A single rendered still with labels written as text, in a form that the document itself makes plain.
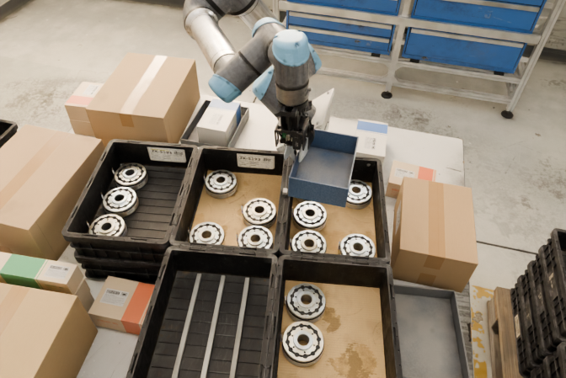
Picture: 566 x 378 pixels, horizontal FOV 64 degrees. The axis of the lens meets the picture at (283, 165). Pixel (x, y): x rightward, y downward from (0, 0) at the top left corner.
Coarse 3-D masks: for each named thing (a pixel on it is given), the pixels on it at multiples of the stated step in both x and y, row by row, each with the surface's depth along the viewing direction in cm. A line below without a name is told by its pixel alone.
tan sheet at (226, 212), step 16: (240, 176) 155; (256, 176) 155; (272, 176) 155; (240, 192) 150; (256, 192) 150; (272, 192) 150; (208, 208) 145; (224, 208) 145; (240, 208) 145; (224, 224) 140; (240, 224) 141
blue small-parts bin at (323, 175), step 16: (320, 144) 129; (336, 144) 127; (352, 144) 126; (304, 160) 126; (320, 160) 126; (336, 160) 126; (352, 160) 127; (304, 176) 122; (320, 176) 122; (336, 176) 122; (288, 192) 116; (304, 192) 115; (320, 192) 113; (336, 192) 112
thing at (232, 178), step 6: (210, 174) 151; (216, 174) 151; (228, 174) 151; (210, 180) 149; (228, 180) 149; (234, 180) 149; (210, 186) 148; (216, 186) 147; (222, 186) 147; (228, 186) 148; (234, 186) 148; (216, 192) 146; (222, 192) 146
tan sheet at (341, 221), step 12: (324, 204) 147; (372, 204) 148; (336, 216) 144; (348, 216) 144; (360, 216) 144; (372, 216) 144; (324, 228) 140; (336, 228) 140; (348, 228) 140; (360, 228) 140; (372, 228) 141; (336, 240) 137; (372, 240) 137; (336, 252) 134
